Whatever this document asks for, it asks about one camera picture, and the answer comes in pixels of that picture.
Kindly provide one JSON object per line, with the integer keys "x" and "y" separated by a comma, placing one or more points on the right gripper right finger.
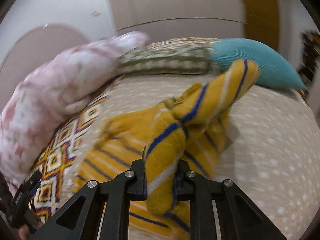
{"x": 221, "y": 210}

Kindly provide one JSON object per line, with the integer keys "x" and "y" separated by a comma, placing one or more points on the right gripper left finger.
{"x": 98, "y": 210}

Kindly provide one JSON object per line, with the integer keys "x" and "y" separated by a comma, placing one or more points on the yellow striped knit sweater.
{"x": 191, "y": 127}

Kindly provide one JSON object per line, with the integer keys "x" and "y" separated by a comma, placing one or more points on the person left hand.
{"x": 23, "y": 232}

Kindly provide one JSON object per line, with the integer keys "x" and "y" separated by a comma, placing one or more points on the geometric patterned fleece blanket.
{"x": 60, "y": 160}

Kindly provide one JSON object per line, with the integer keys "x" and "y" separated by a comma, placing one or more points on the beige dotted quilt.
{"x": 272, "y": 152}

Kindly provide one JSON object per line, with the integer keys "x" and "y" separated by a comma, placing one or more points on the pink floral comforter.
{"x": 50, "y": 95}

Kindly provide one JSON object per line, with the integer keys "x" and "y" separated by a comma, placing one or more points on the pink round headboard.
{"x": 32, "y": 50}

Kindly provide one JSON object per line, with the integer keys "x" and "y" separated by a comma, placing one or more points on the olive hedgehog bolster pillow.
{"x": 185, "y": 60}

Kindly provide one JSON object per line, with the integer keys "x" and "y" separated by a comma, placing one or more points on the cluttered white shelf unit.
{"x": 310, "y": 56}

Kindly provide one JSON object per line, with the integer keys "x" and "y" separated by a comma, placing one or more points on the brown wooden door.
{"x": 262, "y": 21}

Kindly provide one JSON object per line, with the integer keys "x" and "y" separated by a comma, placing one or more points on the pale wardrobe doors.
{"x": 166, "y": 19}

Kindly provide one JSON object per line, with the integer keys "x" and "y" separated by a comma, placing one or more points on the teal corduroy pillow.
{"x": 275, "y": 71}

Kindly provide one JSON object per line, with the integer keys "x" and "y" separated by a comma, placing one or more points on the white wall switch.
{"x": 95, "y": 14}

